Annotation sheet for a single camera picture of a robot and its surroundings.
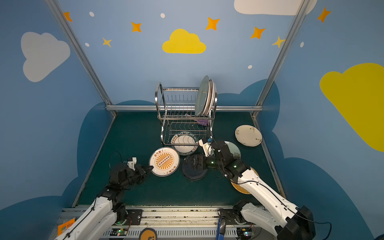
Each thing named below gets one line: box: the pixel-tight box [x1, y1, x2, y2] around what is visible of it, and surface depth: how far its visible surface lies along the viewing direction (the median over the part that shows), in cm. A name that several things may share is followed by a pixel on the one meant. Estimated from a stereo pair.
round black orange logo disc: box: [139, 227, 158, 240], surface depth 72 cm
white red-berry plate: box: [235, 124, 263, 147], surface depth 110 cm
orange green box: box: [57, 218, 76, 236], surface depth 69 cm
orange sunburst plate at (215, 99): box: [212, 79, 218, 118], surface depth 77 cm
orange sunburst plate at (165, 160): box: [149, 146, 181, 177], surface depth 86 cm
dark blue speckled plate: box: [182, 154, 208, 181], surface depth 90 cm
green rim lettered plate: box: [171, 131, 199, 156], surface depth 102 cm
